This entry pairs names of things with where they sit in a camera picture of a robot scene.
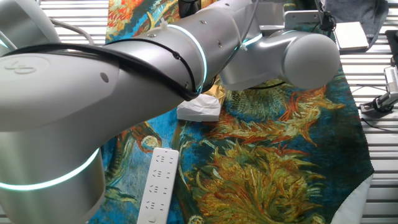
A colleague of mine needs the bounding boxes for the black mesh pen holder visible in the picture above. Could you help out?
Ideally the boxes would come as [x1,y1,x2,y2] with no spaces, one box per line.
[178,0,203,19]

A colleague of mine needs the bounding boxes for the black panel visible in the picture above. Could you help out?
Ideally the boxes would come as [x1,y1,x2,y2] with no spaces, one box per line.
[385,29,398,68]

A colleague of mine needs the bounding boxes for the white power strip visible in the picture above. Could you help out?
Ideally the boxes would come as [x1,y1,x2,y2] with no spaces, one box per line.
[136,147,180,224]

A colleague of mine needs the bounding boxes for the sunflower painting tablecloth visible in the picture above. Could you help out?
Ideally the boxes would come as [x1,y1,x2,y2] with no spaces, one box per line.
[88,0,375,224]

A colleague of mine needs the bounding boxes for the gold tissue pack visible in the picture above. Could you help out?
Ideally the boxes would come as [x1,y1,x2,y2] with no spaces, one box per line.
[176,83,226,123]

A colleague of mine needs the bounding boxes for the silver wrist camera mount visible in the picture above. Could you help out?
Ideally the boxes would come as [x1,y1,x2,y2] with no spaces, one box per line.
[283,9,337,32]

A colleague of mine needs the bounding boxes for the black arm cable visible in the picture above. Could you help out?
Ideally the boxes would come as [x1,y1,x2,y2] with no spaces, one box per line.
[2,37,287,102]

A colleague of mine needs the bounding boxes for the dark grey cloth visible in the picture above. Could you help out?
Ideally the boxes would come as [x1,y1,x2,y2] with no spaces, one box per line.
[322,0,389,53]

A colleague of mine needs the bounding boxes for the white flat box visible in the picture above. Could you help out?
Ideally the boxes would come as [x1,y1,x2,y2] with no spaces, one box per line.
[334,21,370,52]

